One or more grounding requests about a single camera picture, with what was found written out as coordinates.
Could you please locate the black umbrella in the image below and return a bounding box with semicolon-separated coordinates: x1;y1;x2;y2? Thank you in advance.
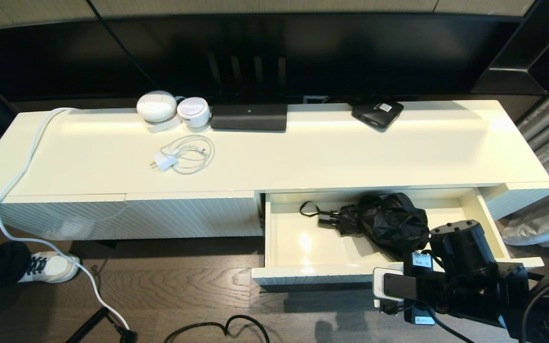
300;193;431;262

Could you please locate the white fluted drawer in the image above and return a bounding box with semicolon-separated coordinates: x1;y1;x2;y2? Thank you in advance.
252;188;545;286

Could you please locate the white tv cabinet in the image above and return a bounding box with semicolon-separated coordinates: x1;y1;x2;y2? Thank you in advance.
0;99;549;240

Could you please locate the black set-top box with label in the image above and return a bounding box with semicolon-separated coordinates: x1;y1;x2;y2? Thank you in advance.
351;99;405;131

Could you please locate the black router with antennas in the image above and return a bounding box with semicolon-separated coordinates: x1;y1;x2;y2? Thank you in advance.
206;50;288;131

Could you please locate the black shelf unit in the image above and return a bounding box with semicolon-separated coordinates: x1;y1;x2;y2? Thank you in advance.
470;0;549;96

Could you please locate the black television screen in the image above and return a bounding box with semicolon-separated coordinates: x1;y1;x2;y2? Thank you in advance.
0;13;528;103

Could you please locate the small white round device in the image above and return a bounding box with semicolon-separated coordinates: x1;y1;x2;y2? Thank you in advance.
177;97;211;128

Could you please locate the large white dome device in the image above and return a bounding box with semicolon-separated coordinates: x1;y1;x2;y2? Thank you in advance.
136;90;182;134

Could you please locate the thin black floor cable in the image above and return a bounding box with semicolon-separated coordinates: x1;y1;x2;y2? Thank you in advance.
163;314;271;343

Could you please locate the white charger with coiled cable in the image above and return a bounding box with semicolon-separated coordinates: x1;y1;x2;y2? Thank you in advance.
150;134;215;175

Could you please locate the black coiled cable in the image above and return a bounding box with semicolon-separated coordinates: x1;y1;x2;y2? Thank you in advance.
67;306;137;343

